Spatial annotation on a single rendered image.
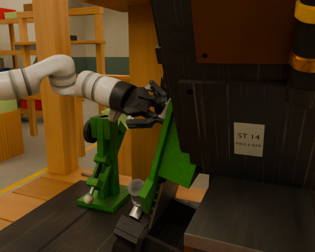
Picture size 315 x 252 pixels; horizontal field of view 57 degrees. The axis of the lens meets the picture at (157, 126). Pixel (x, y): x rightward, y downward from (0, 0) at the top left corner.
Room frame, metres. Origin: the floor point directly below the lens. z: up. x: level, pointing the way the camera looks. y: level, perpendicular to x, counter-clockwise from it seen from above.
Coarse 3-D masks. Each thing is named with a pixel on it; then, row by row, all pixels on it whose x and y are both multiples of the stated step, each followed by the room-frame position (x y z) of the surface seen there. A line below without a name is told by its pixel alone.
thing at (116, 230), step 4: (116, 228) 0.57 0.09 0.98; (116, 232) 0.56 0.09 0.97; (120, 232) 0.56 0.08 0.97; (124, 232) 0.56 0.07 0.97; (116, 236) 0.59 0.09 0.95; (120, 236) 0.56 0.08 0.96; (124, 236) 0.56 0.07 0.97; (128, 236) 0.56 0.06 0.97; (132, 236) 0.56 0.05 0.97; (124, 240) 0.58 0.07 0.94; (128, 240) 0.55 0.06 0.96; (132, 240) 0.55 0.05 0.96; (136, 240) 0.55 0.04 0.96; (132, 244) 0.57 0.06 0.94
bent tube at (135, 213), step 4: (168, 100) 0.66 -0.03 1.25; (164, 108) 0.64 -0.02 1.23; (164, 112) 0.64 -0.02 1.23; (160, 116) 0.63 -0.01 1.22; (164, 116) 0.63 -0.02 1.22; (132, 208) 0.61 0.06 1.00; (136, 208) 0.61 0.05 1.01; (140, 208) 0.61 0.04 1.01; (132, 212) 0.60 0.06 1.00; (136, 212) 0.60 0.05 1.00; (140, 212) 0.60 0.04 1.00; (132, 216) 0.62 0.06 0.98; (136, 216) 0.59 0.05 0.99; (140, 216) 0.60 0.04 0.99; (136, 220) 0.61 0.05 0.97
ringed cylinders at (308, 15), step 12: (300, 0) 0.31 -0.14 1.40; (312, 0) 0.29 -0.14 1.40; (300, 12) 0.30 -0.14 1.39; (312, 12) 0.29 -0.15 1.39; (300, 24) 0.31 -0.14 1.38; (312, 24) 0.30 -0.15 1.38; (300, 36) 0.31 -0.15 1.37; (312, 36) 0.30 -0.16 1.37; (300, 48) 0.32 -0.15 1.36; (312, 48) 0.31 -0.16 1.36; (288, 60) 0.34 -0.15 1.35; (300, 60) 0.32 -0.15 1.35; (312, 60) 0.31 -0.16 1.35; (300, 72) 0.33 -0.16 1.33; (312, 72) 0.32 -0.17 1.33; (288, 84) 0.35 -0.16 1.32; (300, 84) 0.33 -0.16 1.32; (312, 84) 0.33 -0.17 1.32; (288, 96) 0.35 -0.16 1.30; (300, 96) 0.34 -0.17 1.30; (312, 96) 0.33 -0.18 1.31; (300, 108) 0.34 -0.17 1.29
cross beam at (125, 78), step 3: (105, 75) 1.11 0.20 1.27; (108, 75) 1.11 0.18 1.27; (111, 75) 1.10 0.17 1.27; (114, 75) 1.10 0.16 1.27; (117, 75) 1.10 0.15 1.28; (120, 75) 1.10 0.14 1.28; (123, 75) 1.10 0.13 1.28; (126, 75) 1.10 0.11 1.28; (117, 78) 1.09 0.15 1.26; (120, 78) 1.09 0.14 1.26; (123, 78) 1.08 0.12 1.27; (126, 78) 1.08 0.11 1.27; (126, 81) 1.08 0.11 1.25
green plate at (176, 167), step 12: (168, 108) 0.52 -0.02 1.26; (168, 120) 0.52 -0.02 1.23; (168, 132) 0.54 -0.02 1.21; (168, 144) 0.54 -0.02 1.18; (156, 156) 0.53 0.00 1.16; (168, 156) 0.54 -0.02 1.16; (180, 156) 0.53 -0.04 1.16; (156, 168) 0.53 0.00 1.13; (168, 168) 0.54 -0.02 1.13; (180, 168) 0.53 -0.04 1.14; (192, 168) 0.52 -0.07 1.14; (156, 180) 0.56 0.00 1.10; (180, 180) 0.53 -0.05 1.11; (192, 180) 0.53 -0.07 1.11
